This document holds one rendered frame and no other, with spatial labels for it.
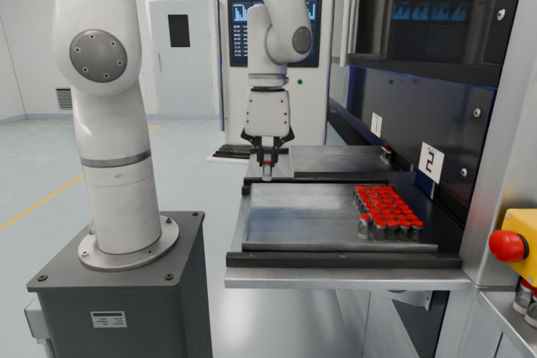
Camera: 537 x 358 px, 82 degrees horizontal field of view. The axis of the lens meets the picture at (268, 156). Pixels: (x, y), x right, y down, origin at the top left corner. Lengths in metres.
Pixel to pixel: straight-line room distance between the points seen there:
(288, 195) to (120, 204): 0.40
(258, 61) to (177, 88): 5.62
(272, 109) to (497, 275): 0.48
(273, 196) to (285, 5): 0.44
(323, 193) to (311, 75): 0.71
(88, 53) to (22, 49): 7.04
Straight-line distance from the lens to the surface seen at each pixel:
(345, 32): 1.20
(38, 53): 7.37
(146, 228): 0.65
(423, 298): 0.76
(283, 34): 0.58
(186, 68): 6.16
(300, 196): 0.79
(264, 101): 0.66
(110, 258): 0.66
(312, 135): 1.43
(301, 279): 0.54
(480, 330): 0.68
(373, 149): 1.16
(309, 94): 1.40
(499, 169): 0.54
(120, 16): 0.53
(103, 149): 0.58
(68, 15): 0.53
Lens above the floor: 1.23
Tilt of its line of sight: 19 degrees down
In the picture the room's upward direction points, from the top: straight up
